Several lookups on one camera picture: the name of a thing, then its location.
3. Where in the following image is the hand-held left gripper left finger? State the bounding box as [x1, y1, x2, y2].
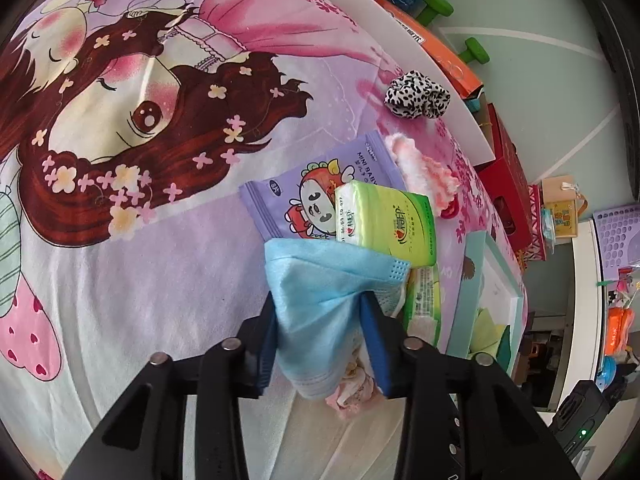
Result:
[62, 292, 278, 480]

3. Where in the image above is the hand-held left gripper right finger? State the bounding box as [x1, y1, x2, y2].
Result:
[357, 292, 583, 480]

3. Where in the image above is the pink cloth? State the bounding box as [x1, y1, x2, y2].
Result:
[325, 345, 386, 421]

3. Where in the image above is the blue face mask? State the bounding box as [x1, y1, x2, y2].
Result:
[263, 237, 412, 401]

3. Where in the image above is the green tissue pack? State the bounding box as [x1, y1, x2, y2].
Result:
[332, 181, 437, 267]
[402, 264, 442, 348]

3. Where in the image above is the teal shallow box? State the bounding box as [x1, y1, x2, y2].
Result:
[446, 230, 528, 378]

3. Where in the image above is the blue plastic toy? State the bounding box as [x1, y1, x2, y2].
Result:
[597, 357, 621, 388]

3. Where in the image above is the orange packet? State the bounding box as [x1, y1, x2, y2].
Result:
[606, 307, 636, 353]

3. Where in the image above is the dark green cloth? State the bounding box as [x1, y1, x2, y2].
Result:
[497, 325, 515, 368]

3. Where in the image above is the light green cloth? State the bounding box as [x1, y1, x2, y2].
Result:
[470, 307, 511, 356]

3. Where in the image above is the white desk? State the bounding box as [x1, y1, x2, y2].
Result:
[547, 217, 613, 411]

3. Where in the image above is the printed blanket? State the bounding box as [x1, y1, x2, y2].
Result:
[0, 0, 528, 480]

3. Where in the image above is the purple wet wipes packet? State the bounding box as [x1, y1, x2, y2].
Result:
[238, 130, 406, 241]

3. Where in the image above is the purple plastic basket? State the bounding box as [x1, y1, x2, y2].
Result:
[592, 205, 640, 281]

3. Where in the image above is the red patterned tin box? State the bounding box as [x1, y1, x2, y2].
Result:
[520, 185, 556, 263]

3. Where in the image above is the light blue wipes pack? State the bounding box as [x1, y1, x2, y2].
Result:
[540, 207, 558, 246]

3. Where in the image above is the red gift box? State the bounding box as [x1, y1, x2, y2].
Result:
[472, 103, 533, 253]

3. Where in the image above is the black white spotted scrunchie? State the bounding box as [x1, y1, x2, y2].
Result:
[384, 68, 452, 120]

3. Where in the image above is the white bed board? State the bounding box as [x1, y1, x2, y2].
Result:
[317, 0, 496, 168]

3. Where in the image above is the orange carton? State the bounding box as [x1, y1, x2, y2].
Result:
[372, 0, 485, 101]

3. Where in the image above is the green dumbbell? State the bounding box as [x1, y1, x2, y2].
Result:
[460, 37, 491, 66]
[417, 0, 455, 26]

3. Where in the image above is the tan gift box with handle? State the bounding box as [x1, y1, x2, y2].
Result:
[540, 175, 591, 246]

